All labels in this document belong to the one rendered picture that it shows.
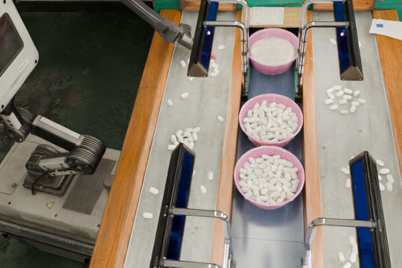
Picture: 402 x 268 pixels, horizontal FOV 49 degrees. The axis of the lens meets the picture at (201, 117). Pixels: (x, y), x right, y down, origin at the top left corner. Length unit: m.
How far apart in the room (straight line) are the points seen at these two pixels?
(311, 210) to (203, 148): 0.50
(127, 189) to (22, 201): 0.66
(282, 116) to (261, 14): 0.64
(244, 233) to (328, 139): 0.52
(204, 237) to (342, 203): 0.52
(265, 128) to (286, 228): 0.43
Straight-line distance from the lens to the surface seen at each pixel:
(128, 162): 1.83
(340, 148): 1.87
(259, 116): 1.96
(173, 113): 1.98
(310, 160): 1.79
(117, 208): 1.74
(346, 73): 1.66
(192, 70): 1.66
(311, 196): 1.71
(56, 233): 2.24
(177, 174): 1.35
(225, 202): 1.68
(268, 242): 1.71
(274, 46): 2.25
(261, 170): 1.77
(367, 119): 1.98
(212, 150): 1.84
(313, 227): 1.28
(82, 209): 2.12
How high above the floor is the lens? 2.24
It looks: 51 degrees down
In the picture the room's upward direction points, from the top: 8 degrees counter-clockwise
